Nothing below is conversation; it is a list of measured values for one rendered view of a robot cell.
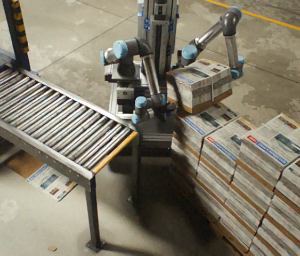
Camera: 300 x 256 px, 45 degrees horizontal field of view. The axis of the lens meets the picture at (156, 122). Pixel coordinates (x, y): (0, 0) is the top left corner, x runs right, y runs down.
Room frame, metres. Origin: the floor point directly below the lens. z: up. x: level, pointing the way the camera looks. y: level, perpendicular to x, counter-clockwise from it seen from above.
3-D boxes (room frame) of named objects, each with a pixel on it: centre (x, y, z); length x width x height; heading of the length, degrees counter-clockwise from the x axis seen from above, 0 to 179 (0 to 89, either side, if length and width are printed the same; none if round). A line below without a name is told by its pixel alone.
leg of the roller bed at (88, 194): (1.38, 0.38, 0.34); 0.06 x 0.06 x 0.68; 60
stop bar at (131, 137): (1.58, 0.24, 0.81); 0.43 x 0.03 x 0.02; 150
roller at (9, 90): (2.12, 1.15, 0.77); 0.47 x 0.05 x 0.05; 150
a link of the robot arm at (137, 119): (1.89, 0.12, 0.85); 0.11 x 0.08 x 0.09; 129
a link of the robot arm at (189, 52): (2.51, -0.22, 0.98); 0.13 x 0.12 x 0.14; 159
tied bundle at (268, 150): (1.56, -0.74, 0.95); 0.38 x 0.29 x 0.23; 132
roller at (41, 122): (1.89, 0.75, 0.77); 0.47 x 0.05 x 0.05; 150
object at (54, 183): (1.95, 0.83, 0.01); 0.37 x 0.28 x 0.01; 60
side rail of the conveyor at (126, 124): (2.14, 0.68, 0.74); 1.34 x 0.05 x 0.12; 60
